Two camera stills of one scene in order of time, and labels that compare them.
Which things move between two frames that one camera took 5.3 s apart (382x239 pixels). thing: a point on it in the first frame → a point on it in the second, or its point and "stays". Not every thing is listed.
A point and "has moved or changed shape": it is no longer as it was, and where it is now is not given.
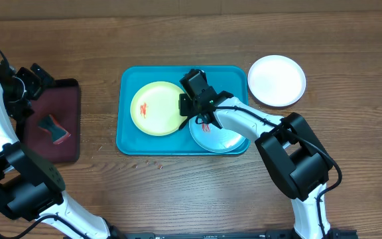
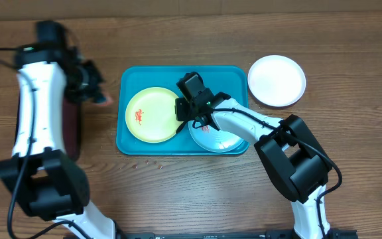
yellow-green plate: (155, 108) has moved or changed shape
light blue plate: (215, 139) stays
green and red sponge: (58, 133) has moved or changed shape
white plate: (276, 80) stays
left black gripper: (15, 106) → (92, 89)
